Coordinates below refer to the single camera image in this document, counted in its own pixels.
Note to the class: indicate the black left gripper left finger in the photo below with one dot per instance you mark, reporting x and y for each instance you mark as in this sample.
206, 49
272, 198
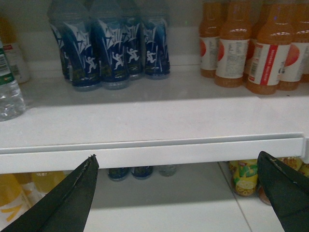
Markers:
66, 207

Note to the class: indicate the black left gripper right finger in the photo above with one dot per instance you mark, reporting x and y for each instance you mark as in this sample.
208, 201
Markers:
287, 191

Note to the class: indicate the clear water bottle green label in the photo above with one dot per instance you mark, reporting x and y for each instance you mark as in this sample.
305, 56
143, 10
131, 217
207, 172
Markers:
12, 102

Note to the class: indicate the white metal lower shelf board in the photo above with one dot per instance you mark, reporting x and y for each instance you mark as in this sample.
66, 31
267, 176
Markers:
185, 118

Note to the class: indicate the yellow lemon tea bottle right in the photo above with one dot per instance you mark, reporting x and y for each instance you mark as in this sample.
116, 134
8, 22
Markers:
244, 176

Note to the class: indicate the orange juice bottle white label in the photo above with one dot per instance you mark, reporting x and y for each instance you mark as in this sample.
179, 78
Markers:
209, 33
271, 50
299, 50
233, 45

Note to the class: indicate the blue sports drink bottle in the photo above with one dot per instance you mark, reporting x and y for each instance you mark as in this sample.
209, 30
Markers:
70, 24
132, 38
155, 20
108, 27

